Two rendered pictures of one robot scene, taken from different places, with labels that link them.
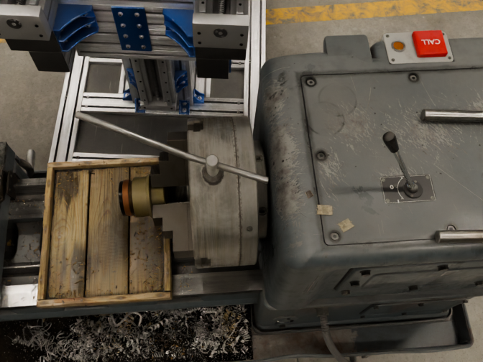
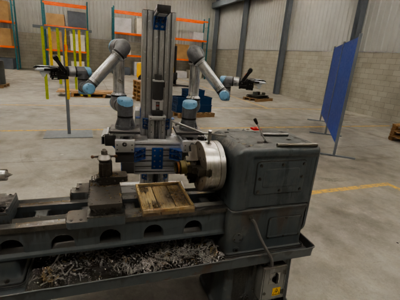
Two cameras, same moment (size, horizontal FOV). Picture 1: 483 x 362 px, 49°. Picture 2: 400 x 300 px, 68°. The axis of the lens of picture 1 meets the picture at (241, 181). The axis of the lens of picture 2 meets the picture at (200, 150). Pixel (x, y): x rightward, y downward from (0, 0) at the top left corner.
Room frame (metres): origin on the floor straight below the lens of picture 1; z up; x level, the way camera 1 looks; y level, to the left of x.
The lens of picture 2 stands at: (-1.26, 0.40, 1.73)
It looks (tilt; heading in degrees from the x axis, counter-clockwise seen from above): 18 degrees down; 350
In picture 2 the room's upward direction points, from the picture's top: 5 degrees clockwise
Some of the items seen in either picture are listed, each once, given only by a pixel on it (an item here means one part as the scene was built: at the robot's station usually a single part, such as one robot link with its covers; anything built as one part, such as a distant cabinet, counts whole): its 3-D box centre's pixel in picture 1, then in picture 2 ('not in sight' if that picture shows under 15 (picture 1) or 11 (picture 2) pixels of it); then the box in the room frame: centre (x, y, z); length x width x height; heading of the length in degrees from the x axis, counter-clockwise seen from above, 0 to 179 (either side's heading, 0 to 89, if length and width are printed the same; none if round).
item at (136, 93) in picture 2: not in sight; (152, 90); (10.11, 0.37, 0.36); 1.26 x 0.86 x 0.73; 113
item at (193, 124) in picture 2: not in sight; (188, 122); (1.04, 0.10, 1.21); 0.15 x 0.15 x 0.10
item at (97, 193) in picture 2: not in sight; (105, 190); (0.35, 0.65, 0.95); 0.43 x 0.17 x 0.05; 9
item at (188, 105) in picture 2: not in sight; (189, 108); (1.05, 0.10, 1.33); 0.13 x 0.12 x 0.14; 163
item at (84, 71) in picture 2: not in sight; (83, 72); (1.02, 0.89, 1.56); 0.11 x 0.08 x 0.09; 115
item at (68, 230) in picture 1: (107, 229); (163, 197); (0.39, 0.31, 0.89); 0.36 x 0.30 x 0.04; 9
